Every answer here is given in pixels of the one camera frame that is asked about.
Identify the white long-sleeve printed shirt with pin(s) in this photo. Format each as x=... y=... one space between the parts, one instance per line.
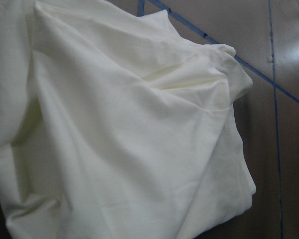
x=114 y=126

